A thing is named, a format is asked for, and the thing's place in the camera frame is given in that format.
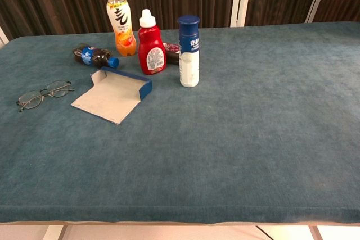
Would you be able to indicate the wire-frame eyeglasses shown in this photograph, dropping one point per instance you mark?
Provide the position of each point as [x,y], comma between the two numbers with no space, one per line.
[58,88]

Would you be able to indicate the blue table cloth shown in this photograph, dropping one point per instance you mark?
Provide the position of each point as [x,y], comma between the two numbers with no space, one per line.
[225,138]

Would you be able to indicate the dark red snack packet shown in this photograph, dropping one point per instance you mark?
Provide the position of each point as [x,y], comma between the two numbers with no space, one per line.
[172,53]

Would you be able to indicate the small Pepsi cola bottle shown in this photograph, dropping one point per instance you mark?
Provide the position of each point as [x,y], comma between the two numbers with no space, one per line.
[90,56]

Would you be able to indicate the orange drink bottle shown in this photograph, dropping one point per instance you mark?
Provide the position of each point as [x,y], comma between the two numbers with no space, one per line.
[121,29]

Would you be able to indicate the white bottle with blue cap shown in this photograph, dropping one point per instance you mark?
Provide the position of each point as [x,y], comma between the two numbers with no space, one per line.
[189,65]

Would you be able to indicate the blue-edged tray with eyeglasses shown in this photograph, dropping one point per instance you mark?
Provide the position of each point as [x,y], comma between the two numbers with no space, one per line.
[109,98]

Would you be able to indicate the red ketchup squeeze bottle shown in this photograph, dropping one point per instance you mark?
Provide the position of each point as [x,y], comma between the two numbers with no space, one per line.
[152,51]

